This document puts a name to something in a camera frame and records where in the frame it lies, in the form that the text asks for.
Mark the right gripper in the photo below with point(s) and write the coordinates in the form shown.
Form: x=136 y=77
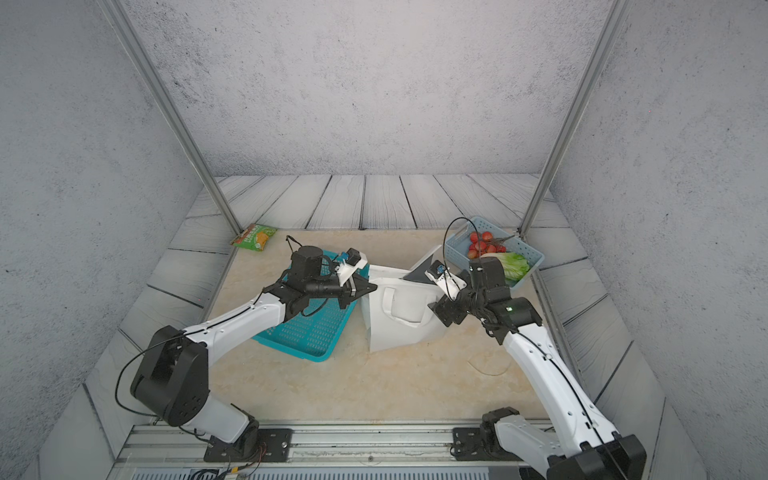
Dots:
x=446 y=307

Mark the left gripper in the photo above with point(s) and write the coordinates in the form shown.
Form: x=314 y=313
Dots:
x=348 y=291

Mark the white insulated delivery bag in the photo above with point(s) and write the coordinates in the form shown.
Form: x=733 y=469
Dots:
x=397 y=313

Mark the teal plastic basket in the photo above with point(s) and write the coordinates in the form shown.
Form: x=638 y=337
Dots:
x=314 y=322

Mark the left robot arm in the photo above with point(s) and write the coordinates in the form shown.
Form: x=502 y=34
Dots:
x=172 y=379

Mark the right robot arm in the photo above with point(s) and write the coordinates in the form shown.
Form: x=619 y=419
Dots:
x=584 y=444

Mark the light blue plastic basket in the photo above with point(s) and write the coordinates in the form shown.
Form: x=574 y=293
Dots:
x=457 y=243

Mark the red cherry tomato bunch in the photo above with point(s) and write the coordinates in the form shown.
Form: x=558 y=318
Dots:
x=484 y=243

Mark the green lettuce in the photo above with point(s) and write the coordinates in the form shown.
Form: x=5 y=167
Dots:
x=515 y=266

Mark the green snack packet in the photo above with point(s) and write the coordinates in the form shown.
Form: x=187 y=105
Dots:
x=254 y=237

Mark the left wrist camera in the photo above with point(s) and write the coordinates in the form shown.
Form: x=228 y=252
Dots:
x=348 y=264

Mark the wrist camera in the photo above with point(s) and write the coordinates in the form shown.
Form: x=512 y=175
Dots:
x=441 y=276
x=348 y=264

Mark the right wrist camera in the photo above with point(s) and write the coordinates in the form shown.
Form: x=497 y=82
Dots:
x=441 y=276

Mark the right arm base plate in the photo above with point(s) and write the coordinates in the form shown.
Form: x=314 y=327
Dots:
x=473 y=444

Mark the right aluminium frame post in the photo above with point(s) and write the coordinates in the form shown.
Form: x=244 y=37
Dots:
x=597 y=61

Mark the aluminium frame post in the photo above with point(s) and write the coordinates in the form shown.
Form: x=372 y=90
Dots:
x=597 y=61
x=131 y=43

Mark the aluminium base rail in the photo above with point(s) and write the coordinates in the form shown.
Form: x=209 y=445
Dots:
x=410 y=450

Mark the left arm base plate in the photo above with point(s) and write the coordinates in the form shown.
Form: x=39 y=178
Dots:
x=265 y=445

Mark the left aluminium frame post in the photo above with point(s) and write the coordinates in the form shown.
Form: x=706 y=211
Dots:
x=131 y=43

